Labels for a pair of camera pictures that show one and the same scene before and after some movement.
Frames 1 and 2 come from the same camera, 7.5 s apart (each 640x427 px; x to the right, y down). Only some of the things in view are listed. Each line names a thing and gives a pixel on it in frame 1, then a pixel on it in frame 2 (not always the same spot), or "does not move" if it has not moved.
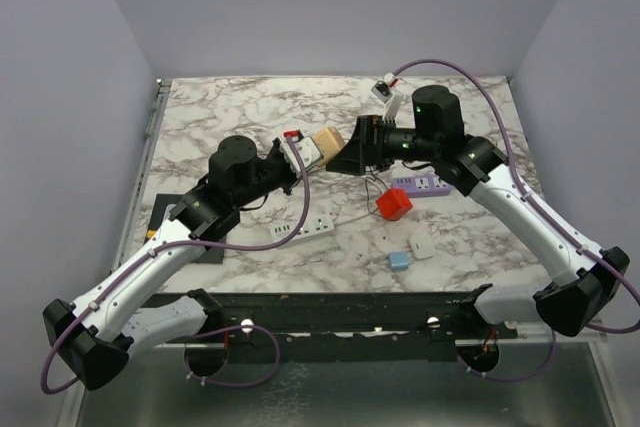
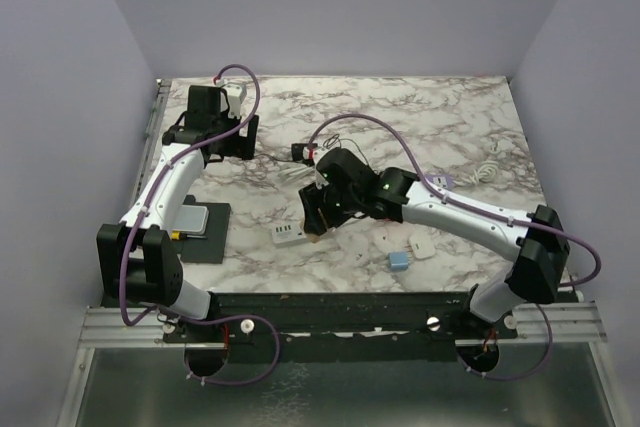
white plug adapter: [422, 246] does not move
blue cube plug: [398, 260] does not move
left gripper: [276, 151] -> [241, 146]
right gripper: [364, 148] -> [313, 199]
